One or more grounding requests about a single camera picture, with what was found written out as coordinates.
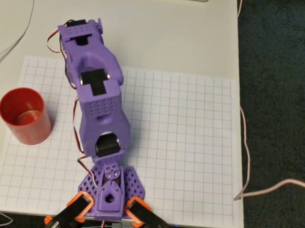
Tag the purple robot arm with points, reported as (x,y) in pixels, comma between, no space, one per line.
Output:
(103,116)

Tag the red cup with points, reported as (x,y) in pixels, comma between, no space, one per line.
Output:
(30,131)

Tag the white grid paper sheet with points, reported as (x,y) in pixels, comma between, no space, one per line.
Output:
(186,146)

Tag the orange black table clamp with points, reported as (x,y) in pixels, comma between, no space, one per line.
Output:
(70,212)
(149,218)

